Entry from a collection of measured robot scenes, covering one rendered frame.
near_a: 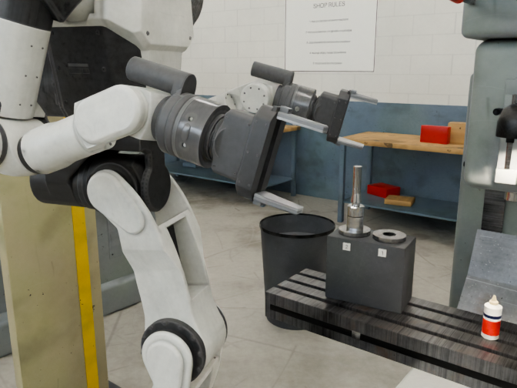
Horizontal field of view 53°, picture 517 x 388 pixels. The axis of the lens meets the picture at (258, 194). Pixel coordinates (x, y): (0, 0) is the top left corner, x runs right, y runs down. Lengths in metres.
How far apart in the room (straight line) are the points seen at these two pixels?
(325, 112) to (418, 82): 4.67
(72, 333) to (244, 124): 2.01
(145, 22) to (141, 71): 0.22
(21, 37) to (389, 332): 1.05
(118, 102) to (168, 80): 0.07
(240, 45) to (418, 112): 2.55
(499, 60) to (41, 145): 0.89
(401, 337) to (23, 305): 1.56
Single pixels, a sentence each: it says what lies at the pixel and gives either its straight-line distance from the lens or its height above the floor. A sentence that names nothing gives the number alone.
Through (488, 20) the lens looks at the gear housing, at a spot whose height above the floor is 1.66.
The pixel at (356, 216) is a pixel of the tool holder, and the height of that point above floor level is 1.17.
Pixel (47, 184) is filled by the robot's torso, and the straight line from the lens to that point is 1.15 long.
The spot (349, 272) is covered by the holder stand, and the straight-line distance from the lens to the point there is 1.48.
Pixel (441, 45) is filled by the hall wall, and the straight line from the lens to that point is 5.75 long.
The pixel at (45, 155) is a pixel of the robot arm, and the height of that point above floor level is 1.44.
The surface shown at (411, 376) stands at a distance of 1.38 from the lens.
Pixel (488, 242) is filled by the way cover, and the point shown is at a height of 1.06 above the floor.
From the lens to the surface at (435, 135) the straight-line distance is 5.17.
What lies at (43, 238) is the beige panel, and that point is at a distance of 2.33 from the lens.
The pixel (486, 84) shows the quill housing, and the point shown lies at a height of 1.54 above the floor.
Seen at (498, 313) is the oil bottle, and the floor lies 1.00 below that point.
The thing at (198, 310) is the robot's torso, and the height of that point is 1.09.
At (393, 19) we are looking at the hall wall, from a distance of 5.96.
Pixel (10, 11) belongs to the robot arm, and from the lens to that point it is 0.87.
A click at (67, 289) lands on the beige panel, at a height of 0.62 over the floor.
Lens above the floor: 1.57
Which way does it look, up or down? 14 degrees down
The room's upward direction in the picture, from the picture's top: straight up
